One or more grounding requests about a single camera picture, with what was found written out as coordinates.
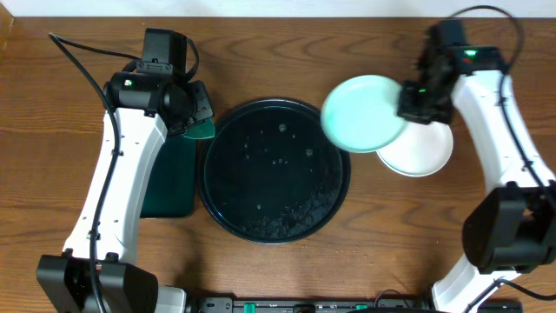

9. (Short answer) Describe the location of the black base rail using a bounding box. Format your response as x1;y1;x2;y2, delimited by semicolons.
186;289;525;313

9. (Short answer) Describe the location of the rectangular black tray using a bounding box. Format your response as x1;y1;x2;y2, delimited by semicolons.
141;136;197;218

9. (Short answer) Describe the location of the green sponge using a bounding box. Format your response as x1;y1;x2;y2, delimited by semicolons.
182;118;215;140

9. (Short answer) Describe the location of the white plate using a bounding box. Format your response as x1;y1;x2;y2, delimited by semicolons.
377;123;453;177

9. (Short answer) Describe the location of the round black tray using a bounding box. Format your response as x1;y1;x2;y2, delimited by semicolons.
196;98;351;244

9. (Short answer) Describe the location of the light green plate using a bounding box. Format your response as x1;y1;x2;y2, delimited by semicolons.
321;75;407;153

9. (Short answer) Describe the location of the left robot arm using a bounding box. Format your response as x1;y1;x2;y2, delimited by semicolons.
36;71;214;312

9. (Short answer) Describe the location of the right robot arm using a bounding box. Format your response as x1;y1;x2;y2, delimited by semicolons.
398;40;555;312

